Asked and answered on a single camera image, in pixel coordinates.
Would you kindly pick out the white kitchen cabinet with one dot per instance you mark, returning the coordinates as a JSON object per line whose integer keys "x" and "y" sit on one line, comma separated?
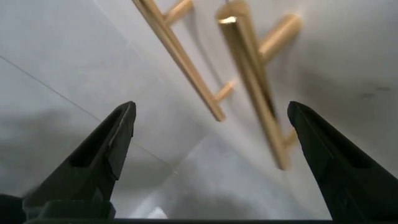
{"x": 28, "y": 124}

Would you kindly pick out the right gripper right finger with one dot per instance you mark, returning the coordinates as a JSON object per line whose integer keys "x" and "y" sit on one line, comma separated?
{"x": 348, "y": 174}

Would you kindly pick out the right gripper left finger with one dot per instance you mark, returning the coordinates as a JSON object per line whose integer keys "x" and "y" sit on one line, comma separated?
{"x": 93, "y": 174}

